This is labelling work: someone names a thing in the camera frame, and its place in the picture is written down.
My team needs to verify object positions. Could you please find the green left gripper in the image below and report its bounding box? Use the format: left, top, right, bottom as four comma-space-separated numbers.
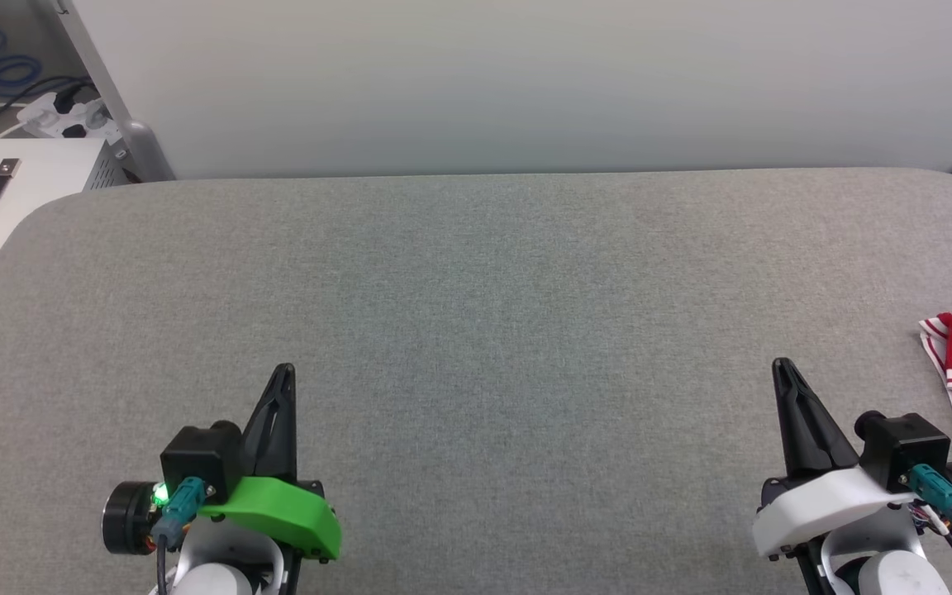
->
102, 364, 343, 564

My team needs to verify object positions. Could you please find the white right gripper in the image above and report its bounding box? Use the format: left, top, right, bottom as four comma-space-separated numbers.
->
753, 359, 952, 556

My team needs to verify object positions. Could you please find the grey fabric sofa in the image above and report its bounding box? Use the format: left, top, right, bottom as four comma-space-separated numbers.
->
0, 168, 952, 595

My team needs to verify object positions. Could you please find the white metal cabinet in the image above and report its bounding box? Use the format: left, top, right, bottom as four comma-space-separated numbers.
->
0, 138, 131, 319

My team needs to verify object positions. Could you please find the white power strip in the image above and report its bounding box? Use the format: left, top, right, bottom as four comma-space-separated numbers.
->
17, 91, 113, 140

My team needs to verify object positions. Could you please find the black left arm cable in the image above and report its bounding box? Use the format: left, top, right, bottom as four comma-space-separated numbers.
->
150, 478, 208, 595

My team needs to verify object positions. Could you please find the black floor cable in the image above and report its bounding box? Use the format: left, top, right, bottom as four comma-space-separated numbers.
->
0, 76, 101, 112

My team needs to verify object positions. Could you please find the blue coiled cable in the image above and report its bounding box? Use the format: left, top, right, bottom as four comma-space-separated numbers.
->
0, 4, 45, 98

